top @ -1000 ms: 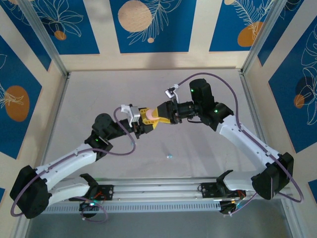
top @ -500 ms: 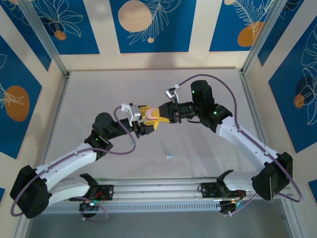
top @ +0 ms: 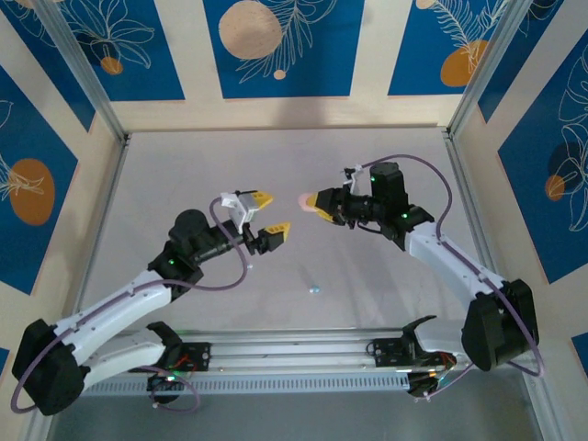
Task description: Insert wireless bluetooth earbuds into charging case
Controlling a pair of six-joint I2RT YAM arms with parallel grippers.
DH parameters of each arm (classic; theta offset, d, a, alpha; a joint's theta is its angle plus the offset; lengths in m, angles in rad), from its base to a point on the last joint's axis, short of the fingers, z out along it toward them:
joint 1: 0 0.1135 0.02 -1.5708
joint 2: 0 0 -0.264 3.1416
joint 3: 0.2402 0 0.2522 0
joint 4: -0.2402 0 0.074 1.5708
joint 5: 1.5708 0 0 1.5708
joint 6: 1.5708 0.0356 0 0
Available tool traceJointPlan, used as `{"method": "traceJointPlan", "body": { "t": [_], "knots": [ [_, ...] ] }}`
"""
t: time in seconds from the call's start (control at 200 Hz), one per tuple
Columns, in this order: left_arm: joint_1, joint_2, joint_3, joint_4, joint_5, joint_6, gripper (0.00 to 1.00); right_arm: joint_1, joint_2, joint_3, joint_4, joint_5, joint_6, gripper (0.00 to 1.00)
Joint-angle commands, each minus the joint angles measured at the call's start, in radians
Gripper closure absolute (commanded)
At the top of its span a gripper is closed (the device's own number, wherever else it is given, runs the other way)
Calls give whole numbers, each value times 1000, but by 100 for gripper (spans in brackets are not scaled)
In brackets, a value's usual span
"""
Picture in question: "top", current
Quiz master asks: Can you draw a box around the slotted grey cable duct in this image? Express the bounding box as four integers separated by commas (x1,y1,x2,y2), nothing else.
86,370,411,397

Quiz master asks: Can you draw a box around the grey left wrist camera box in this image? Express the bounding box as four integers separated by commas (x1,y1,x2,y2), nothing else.
220,189,259,230

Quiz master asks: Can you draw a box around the aluminium frame post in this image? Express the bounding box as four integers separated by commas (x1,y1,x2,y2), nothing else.
447,0,529,138
32,0,130,144

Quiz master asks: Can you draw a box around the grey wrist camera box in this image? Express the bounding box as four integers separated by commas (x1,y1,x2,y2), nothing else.
341,164,365,194
220,189,259,230

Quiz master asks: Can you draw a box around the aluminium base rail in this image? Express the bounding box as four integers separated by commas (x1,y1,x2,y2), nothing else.
109,328,543,371

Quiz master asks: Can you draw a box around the control circuit board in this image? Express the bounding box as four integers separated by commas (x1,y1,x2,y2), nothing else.
406,370,442,399
146,374,185,405

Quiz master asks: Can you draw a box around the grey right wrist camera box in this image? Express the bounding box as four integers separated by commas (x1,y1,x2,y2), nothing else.
341,164,365,194

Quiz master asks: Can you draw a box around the aluminium table side rail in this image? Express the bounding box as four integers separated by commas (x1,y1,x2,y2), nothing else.
443,130,500,277
68,135,132,322

